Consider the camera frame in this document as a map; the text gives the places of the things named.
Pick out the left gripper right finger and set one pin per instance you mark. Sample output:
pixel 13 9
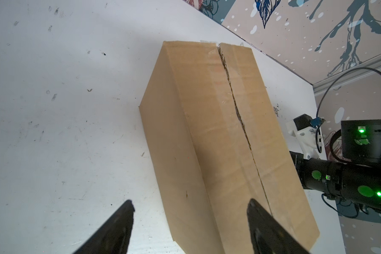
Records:
pixel 267 235

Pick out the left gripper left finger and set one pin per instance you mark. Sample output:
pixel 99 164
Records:
pixel 114 235

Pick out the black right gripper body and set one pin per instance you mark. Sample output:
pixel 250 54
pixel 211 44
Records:
pixel 316 174

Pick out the brown cardboard express box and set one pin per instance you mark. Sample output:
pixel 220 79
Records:
pixel 215 144

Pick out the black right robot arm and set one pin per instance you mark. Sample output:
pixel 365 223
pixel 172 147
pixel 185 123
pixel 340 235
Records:
pixel 355 176

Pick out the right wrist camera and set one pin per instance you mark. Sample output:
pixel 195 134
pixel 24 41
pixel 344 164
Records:
pixel 307 131

